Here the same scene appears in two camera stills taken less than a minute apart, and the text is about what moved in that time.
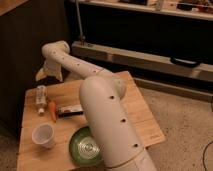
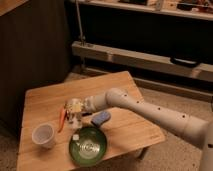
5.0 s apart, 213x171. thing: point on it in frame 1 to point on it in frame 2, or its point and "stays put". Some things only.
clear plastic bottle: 41,98 to 75,120
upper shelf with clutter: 197,9 stays put
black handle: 185,62 stays put
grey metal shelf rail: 154,64 stays put
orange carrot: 53,111 to 62,118
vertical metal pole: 83,40 stays put
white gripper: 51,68 to 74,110
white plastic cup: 43,134 stays put
